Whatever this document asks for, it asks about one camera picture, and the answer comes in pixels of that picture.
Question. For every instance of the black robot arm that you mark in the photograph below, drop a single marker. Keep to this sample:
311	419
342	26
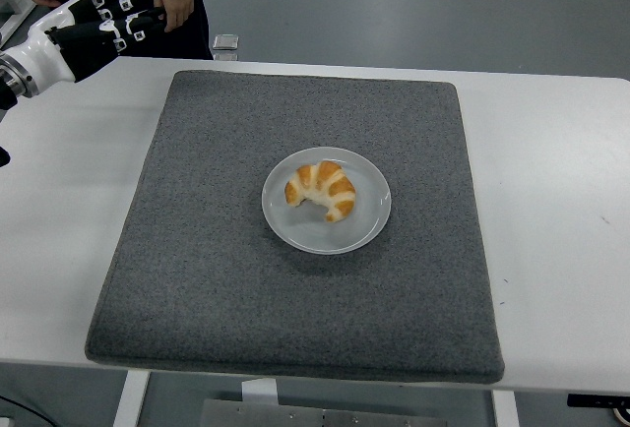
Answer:
12	80

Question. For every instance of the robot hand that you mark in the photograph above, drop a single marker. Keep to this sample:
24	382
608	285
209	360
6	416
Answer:
49	48

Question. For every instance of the black flat bar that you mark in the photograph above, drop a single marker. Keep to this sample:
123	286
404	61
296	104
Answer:
598	400

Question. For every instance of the white tape strip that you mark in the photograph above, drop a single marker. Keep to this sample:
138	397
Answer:
259	391

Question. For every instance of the round light grey plate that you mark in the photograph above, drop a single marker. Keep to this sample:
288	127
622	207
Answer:
305	235

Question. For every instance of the grey metal plate with screws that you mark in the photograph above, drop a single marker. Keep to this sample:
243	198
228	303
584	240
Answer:
320	417

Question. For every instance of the white table leg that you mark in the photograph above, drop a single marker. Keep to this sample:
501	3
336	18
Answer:
504	409
130	400

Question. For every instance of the metal floor socket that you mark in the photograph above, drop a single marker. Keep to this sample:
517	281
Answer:
226	42

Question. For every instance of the croissant bread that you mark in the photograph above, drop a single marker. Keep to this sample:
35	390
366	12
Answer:
322	188

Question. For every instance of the person's left hand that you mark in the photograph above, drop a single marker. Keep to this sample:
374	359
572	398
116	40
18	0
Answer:
178	6

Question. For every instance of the white frame furniture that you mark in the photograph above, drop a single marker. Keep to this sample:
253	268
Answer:
15	16

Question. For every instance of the grey felt mat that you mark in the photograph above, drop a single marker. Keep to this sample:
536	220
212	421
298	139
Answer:
295	309

